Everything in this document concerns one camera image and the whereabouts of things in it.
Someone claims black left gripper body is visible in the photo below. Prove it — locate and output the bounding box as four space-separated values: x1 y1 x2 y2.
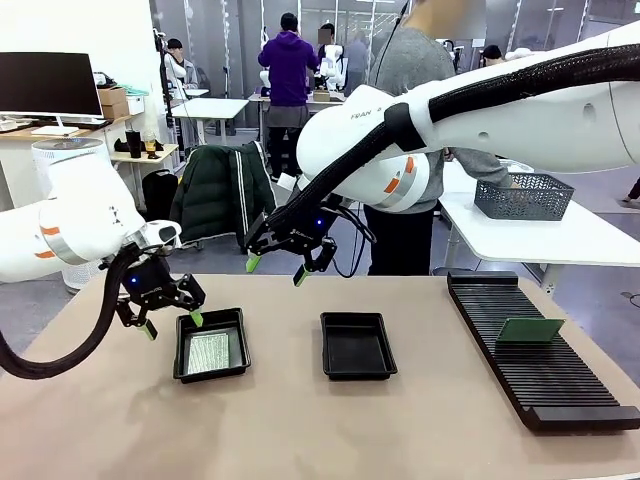
118 252 182 314

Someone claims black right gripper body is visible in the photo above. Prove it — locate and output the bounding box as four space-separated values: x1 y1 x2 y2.
258 206 335 250

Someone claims green circuit board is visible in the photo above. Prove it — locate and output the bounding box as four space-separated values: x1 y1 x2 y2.
186 332 232 376
496 317 567 344

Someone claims black ESD tray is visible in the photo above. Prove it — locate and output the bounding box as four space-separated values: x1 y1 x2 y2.
319 312 399 382
173 307 252 385

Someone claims dark green puffer jacket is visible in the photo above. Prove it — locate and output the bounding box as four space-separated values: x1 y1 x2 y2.
169 141 279 251

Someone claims person in grey sweater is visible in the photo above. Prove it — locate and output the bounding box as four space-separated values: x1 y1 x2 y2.
367 0 521 277

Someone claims black backpack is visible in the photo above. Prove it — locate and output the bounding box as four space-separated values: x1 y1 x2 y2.
141 169 180 224

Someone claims small wooden side table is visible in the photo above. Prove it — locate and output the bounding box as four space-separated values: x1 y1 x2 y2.
110 143 181 201

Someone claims white background work table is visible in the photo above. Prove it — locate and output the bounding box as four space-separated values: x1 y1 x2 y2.
171 97 250 147

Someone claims white cylindrical air purifier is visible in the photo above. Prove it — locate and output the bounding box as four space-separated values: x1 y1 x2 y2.
30 137 112 295

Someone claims person with purple hoodie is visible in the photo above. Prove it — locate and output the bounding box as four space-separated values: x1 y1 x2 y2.
257 12 321 182

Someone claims brown cardboard box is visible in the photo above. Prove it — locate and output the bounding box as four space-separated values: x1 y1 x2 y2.
97 87 131 121

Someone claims seated person in grey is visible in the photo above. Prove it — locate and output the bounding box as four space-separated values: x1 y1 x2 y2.
166 38 200 92

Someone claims white side table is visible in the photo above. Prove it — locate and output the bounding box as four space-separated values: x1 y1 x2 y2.
438 159 640 296

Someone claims grey plastic basket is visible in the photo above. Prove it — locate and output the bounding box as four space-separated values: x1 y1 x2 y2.
473 172 576 221

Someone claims black computer monitor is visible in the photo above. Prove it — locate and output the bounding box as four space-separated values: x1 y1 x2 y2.
0 52 105 137

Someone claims black slotted board rack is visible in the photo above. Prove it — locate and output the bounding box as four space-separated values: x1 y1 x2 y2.
446 272 640 434

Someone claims thin black cable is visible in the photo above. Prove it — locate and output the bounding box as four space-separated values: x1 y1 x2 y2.
319 199 377 279

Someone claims left arm black cable bundle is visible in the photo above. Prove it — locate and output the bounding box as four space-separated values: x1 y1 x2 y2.
0 249 139 381

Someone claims arm black cable bundle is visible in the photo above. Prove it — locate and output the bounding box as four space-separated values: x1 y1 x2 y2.
267 42 640 232
0 249 139 381

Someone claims right arm black cable bundle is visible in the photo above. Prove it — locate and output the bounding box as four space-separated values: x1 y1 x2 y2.
267 42 640 232

